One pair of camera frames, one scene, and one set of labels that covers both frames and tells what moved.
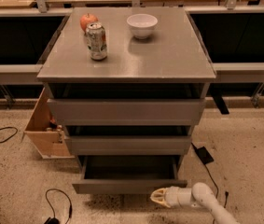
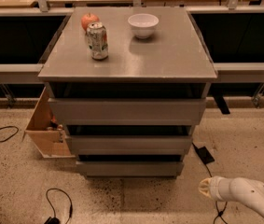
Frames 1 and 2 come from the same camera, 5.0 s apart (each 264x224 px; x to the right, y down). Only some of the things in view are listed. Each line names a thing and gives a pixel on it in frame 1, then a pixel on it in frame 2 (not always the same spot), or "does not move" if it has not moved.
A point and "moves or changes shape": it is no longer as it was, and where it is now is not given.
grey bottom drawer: x=128 y=174 moves or changes shape
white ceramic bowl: x=142 y=24 does not move
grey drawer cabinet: x=129 y=85 does not move
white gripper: x=173 y=195 -> x=215 y=188
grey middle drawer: x=128 y=146 does not move
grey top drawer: x=126 y=112 does not move
